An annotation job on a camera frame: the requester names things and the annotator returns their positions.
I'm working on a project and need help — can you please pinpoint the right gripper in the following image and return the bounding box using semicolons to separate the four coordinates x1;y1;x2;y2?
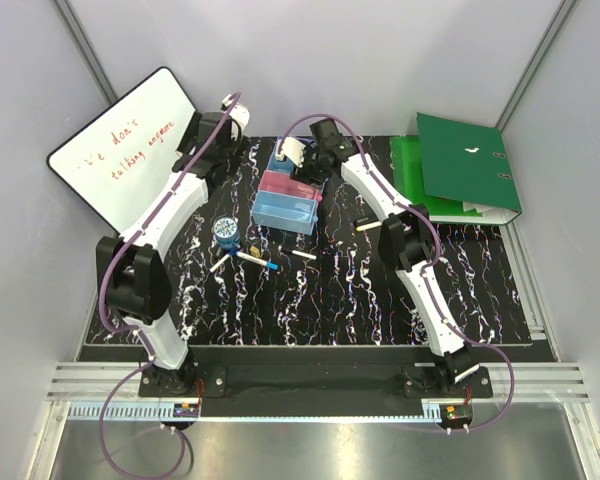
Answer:
289;140;329;192

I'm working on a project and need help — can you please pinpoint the light blue storage bin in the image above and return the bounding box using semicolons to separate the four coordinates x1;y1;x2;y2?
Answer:
267;139;294;175

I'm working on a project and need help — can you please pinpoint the pink storage bin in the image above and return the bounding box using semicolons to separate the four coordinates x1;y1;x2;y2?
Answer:
258;170;322;200

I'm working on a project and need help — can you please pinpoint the light blue end bin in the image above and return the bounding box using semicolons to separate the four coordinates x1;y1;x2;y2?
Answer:
251;191;318;235

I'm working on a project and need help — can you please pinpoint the green lever arch binder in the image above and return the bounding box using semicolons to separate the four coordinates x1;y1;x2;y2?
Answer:
416;113;522;225

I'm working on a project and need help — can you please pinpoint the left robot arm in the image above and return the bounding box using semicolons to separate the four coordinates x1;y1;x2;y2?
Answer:
96;104;250;396

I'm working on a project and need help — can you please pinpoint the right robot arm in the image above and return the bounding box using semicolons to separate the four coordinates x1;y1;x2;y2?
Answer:
276;114;480;397

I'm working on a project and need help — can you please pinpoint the blue round tape dispenser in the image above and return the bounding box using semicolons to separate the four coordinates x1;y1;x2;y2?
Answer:
212;217;241;251

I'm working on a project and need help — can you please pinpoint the yellow white marker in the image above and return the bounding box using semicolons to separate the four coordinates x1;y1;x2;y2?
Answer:
356;222;381;232

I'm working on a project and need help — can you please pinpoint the translucent green plastic folder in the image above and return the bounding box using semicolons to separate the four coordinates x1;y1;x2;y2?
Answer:
390;136;430;205

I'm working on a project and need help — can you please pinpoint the white marker blue cap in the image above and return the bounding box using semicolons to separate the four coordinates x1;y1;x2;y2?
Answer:
235;251;279;271

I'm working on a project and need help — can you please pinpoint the white pen black tip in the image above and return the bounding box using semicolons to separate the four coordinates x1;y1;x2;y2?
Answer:
290;249;317;260

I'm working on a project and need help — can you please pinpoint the white marker black cap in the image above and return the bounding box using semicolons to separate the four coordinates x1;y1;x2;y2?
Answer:
209;253;233;273

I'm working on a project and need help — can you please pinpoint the white dry-erase board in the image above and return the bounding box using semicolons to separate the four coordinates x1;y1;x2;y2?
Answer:
46;67;195;232

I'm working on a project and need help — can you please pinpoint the black marble pattern mat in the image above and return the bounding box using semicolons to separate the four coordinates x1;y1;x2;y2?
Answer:
77;135;534;347

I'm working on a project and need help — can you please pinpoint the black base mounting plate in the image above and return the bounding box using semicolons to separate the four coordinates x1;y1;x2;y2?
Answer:
139;346;493;421

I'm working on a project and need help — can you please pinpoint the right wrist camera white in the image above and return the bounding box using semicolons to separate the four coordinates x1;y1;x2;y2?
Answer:
275;137;308;168

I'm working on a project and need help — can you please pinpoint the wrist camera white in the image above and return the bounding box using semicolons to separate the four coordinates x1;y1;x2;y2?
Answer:
221;94;250;141
275;137;308;168

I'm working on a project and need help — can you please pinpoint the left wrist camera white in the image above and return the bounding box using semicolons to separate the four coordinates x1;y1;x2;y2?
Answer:
221;94;250;141

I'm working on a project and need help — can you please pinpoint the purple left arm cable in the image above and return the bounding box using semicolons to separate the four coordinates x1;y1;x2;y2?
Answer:
98;91;244;476

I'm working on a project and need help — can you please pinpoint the aluminium rail frame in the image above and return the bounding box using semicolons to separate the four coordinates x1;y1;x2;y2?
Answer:
40;207;600;479

